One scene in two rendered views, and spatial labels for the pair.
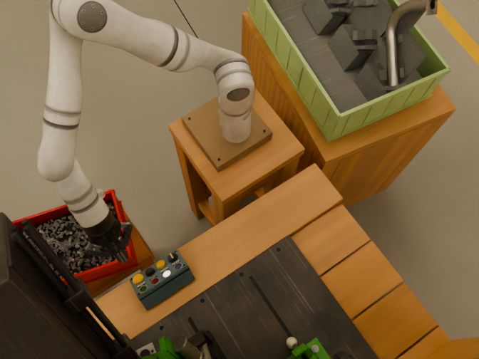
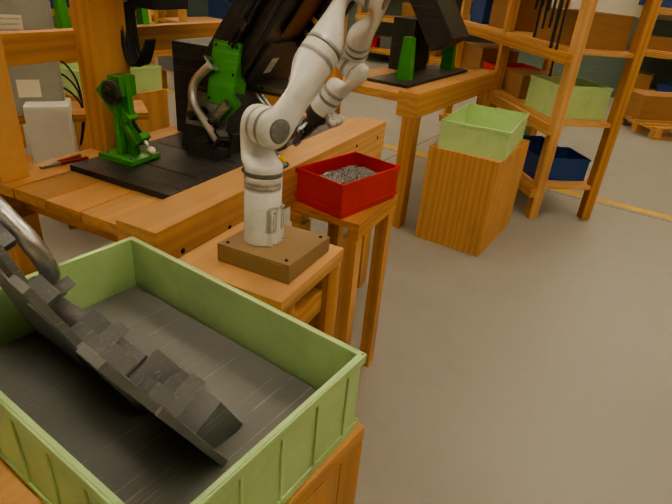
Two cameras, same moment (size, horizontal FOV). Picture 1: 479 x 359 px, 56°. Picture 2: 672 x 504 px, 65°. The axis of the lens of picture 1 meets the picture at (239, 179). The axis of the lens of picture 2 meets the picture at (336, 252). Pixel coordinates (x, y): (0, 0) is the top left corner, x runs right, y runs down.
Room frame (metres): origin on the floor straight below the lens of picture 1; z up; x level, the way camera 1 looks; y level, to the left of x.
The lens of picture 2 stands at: (1.81, -0.38, 1.50)
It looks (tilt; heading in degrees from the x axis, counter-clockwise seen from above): 28 degrees down; 151
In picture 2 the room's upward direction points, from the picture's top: 5 degrees clockwise
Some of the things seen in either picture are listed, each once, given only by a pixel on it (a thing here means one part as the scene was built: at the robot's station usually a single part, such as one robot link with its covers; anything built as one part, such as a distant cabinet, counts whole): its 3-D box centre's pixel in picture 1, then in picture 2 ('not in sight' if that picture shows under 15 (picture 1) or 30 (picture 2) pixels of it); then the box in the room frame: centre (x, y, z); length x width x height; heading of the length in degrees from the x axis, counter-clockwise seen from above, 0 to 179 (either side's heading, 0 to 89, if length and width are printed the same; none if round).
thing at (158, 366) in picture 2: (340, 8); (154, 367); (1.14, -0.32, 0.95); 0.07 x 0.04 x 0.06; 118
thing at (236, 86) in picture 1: (234, 87); (264, 143); (0.67, 0.02, 1.14); 0.09 x 0.09 x 0.17; 16
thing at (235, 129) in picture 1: (235, 117); (262, 207); (0.68, 0.02, 0.98); 0.09 x 0.09 x 0.17; 39
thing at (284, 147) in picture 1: (236, 139); (261, 261); (0.68, 0.02, 0.83); 0.32 x 0.32 x 0.04; 37
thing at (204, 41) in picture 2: not in sight; (217, 86); (-0.32, 0.18, 1.07); 0.30 x 0.18 x 0.34; 126
